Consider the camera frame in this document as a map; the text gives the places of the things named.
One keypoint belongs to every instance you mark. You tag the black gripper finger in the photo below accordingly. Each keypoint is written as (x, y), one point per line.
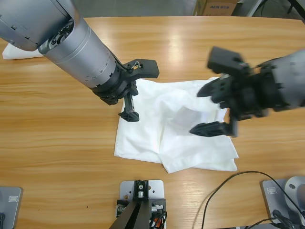
(214, 89)
(129, 112)
(209, 128)

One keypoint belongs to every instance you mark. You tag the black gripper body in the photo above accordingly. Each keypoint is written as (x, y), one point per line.
(245, 97)
(114, 88)

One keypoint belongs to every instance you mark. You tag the white t-shirt with black logo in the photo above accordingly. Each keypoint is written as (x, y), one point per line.
(147, 138)

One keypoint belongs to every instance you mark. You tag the cardboard box with blue print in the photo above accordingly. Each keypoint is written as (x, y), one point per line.
(216, 9)

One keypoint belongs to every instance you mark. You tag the white mounting plate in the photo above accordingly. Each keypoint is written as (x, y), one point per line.
(156, 188)

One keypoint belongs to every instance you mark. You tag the black tripod leg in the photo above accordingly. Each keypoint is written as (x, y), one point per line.
(299, 13)

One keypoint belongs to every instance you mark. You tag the folded plain white t-shirt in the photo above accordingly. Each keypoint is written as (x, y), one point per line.
(14, 53)

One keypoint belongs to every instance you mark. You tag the white metal frame bar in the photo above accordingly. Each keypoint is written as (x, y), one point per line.
(255, 8)

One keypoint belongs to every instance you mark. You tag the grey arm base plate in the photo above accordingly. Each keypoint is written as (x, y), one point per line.
(9, 207)
(274, 195)

